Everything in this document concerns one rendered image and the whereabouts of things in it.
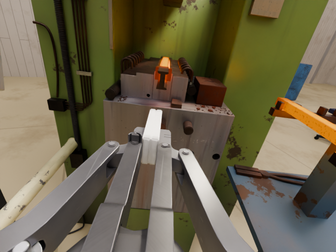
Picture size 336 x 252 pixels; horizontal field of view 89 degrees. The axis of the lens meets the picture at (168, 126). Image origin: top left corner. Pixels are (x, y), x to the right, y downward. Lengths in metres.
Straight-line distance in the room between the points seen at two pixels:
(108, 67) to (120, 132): 0.27
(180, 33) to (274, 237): 0.89
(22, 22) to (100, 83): 3.86
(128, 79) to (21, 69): 4.19
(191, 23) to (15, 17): 3.88
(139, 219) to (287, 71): 0.82
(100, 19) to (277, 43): 0.60
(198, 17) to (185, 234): 1.02
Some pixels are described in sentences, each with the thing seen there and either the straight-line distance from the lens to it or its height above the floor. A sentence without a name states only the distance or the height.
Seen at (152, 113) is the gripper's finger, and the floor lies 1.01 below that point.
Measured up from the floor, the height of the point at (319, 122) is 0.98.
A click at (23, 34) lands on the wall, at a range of 4.54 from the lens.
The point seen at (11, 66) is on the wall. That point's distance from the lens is 4.69.
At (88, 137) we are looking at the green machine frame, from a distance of 0.85.
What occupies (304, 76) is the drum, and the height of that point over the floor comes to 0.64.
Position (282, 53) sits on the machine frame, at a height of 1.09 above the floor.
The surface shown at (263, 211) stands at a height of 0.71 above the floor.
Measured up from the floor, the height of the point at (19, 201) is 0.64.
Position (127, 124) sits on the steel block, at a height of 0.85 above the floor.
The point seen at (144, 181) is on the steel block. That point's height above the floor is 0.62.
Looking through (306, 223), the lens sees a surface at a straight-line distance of 0.63.
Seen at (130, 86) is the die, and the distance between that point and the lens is 0.54.
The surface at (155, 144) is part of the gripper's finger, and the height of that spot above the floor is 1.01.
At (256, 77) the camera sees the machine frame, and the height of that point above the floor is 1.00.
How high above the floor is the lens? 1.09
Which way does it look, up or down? 27 degrees down
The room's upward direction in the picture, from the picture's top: 8 degrees clockwise
